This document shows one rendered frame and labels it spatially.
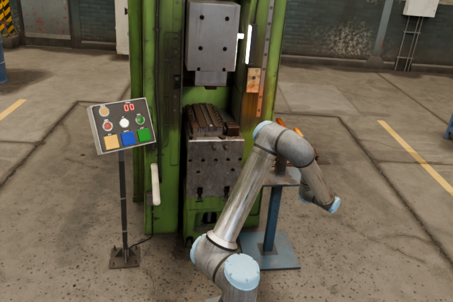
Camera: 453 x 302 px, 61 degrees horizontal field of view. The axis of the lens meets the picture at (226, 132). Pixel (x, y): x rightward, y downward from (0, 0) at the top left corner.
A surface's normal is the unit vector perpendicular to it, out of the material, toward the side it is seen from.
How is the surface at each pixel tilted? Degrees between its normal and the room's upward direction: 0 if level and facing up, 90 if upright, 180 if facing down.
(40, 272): 0
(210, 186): 90
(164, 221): 90
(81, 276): 0
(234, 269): 5
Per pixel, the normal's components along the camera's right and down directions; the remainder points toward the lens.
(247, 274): 0.13, -0.87
